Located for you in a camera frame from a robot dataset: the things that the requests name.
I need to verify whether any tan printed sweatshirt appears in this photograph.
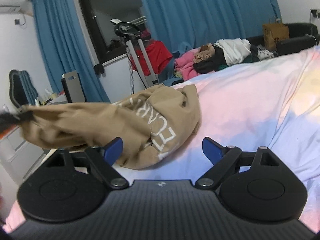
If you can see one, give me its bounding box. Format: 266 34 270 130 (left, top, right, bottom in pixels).
21 85 201 170

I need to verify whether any wavy black framed mirror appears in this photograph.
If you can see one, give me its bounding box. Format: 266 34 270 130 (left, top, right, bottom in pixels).
9 69 39 109

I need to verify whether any white dressing table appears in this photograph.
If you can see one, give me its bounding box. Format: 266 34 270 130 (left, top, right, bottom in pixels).
1 118 49 185

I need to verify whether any pastel tie-dye bed sheet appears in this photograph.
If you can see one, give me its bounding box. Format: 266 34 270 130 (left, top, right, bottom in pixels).
1 47 319 239

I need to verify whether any black and white chair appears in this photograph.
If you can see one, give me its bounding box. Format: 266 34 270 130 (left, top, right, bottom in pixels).
61 71 86 103

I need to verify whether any left blue curtain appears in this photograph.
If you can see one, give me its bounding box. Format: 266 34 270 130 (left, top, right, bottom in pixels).
31 0 109 102

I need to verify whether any blue curtain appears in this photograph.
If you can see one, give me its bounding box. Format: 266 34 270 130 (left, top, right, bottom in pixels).
142 0 281 57
31 0 109 102

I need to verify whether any black garment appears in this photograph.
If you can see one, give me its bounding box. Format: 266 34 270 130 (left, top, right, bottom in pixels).
192 45 249 74

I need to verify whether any pink garment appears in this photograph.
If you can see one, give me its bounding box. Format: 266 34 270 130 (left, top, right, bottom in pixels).
174 48 201 81

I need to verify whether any small tan garment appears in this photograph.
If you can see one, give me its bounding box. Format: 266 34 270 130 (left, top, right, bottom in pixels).
193 43 215 63

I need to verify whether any white garment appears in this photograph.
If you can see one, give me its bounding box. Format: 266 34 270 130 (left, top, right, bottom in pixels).
214 38 251 66

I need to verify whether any red garment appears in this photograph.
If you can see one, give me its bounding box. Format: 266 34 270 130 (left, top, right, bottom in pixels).
135 39 173 76

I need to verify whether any brown paper bag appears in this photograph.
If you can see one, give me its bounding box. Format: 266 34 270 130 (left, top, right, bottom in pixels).
263 16 290 50

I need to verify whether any black sofa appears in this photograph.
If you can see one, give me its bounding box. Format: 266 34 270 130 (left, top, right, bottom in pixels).
247 23 319 57

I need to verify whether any dark window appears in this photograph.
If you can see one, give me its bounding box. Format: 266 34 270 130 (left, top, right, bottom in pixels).
79 0 145 63

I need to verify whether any right blue curtain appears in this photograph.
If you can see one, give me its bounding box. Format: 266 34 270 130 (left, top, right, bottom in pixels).
142 0 281 57

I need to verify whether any silver tripod with camera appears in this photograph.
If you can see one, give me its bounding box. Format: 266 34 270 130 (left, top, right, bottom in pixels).
110 18 159 93

